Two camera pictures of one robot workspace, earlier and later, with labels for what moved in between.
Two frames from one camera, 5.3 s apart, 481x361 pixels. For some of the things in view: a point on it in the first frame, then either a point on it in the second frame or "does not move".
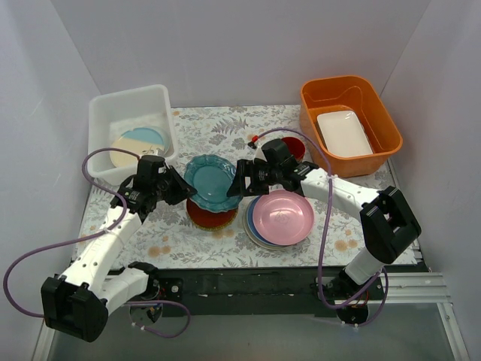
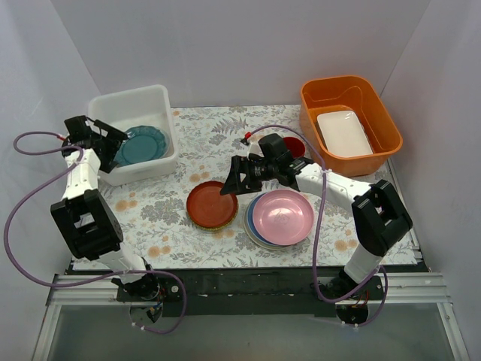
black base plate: [262, 290] does not move
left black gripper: [170, 184] → [104, 142]
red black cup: [295, 148] does not move
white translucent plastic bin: [139, 119] does not move
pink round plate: [282, 216] does not move
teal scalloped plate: [211, 176] → [143, 144]
